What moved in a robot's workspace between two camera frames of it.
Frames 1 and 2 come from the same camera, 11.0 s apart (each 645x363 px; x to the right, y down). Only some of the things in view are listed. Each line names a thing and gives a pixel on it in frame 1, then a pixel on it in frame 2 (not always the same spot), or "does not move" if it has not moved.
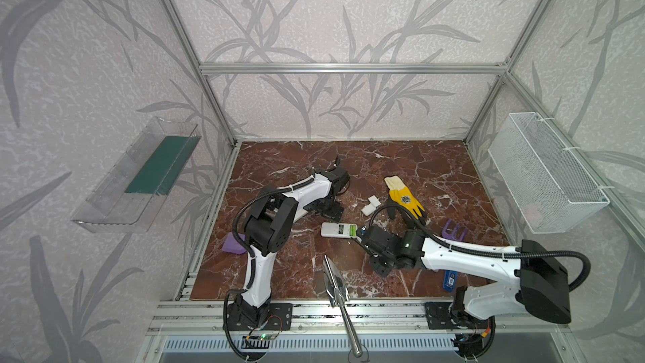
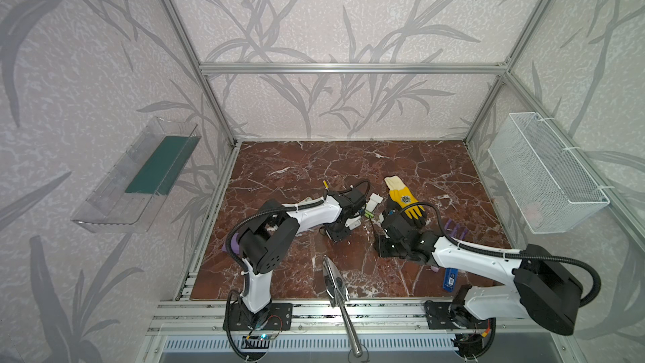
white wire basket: x=550 y=189 does not move
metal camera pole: x=338 y=296 does not move
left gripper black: x=330 y=207 -> x=338 y=231
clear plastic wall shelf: x=139 y=181 does not move
